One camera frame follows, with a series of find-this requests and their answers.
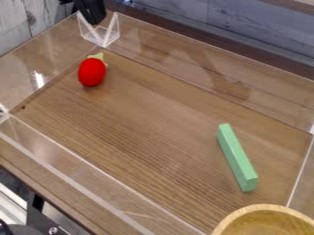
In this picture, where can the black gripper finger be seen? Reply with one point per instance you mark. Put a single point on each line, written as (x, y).
(92, 10)

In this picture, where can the red plush strawberry toy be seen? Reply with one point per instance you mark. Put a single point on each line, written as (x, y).
(92, 70)

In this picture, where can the green rectangular block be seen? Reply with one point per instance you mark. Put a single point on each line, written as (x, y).
(236, 158)

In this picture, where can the black metal table clamp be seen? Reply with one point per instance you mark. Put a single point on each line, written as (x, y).
(20, 220)

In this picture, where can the wooden bowl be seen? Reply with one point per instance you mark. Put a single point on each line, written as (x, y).
(264, 219)

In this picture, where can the clear acrylic corner bracket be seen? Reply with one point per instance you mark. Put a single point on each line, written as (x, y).
(99, 35)

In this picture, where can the clear acrylic enclosure walls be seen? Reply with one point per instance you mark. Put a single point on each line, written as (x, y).
(123, 154)

